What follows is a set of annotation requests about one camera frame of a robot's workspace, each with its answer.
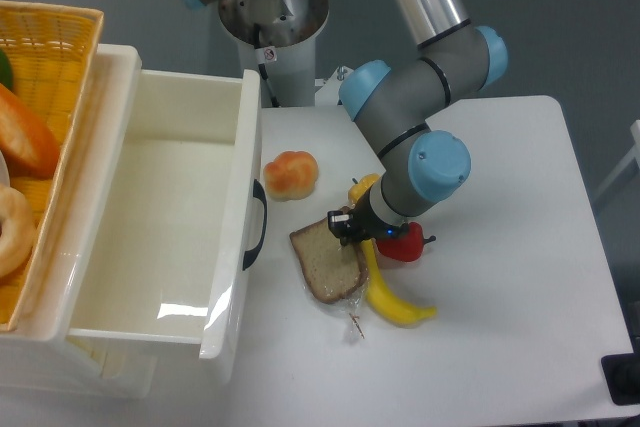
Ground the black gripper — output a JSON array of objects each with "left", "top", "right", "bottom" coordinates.
[{"left": 327, "top": 189, "right": 410, "bottom": 246}]

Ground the bagged toast slice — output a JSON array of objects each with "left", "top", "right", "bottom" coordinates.
[{"left": 289, "top": 219, "right": 368, "bottom": 343}]

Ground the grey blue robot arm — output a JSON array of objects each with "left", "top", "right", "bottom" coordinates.
[{"left": 183, "top": 0, "right": 508, "bottom": 245}]

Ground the yellow bell pepper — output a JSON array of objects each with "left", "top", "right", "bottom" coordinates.
[{"left": 347, "top": 173, "right": 380, "bottom": 206}]

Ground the red bell pepper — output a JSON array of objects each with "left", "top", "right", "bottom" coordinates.
[{"left": 376, "top": 222, "right": 436, "bottom": 263}]

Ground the yellow banana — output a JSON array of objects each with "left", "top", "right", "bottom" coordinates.
[{"left": 360, "top": 240, "right": 438, "bottom": 327}]

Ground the orange bread roll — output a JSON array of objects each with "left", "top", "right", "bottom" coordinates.
[{"left": 263, "top": 151, "right": 319, "bottom": 201}]

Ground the white plastic drawer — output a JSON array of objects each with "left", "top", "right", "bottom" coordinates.
[{"left": 70, "top": 70, "right": 264, "bottom": 363}]

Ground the black device at edge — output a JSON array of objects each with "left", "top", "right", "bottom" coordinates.
[{"left": 601, "top": 353, "right": 639, "bottom": 406}]

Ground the orange baguette loaf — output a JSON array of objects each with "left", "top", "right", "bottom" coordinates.
[{"left": 1, "top": 85, "right": 60, "bottom": 179}]

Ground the beige bagel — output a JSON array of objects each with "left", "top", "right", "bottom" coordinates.
[{"left": 1, "top": 185, "right": 36, "bottom": 277}]

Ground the white drawer cabinet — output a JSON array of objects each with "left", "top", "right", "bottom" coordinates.
[{"left": 1, "top": 44, "right": 156, "bottom": 398}]

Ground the yellow wicker basket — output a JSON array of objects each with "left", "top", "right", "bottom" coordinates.
[{"left": 1, "top": 0, "right": 104, "bottom": 332}]

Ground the green vegetable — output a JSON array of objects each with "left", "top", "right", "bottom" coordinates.
[{"left": 0, "top": 50, "right": 14, "bottom": 91}]

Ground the black base cable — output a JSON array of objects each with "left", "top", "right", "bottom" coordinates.
[{"left": 252, "top": 21, "right": 281, "bottom": 109}]

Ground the white frame at right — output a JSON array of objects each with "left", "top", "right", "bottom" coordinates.
[{"left": 592, "top": 120, "right": 639, "bottom": 212}]

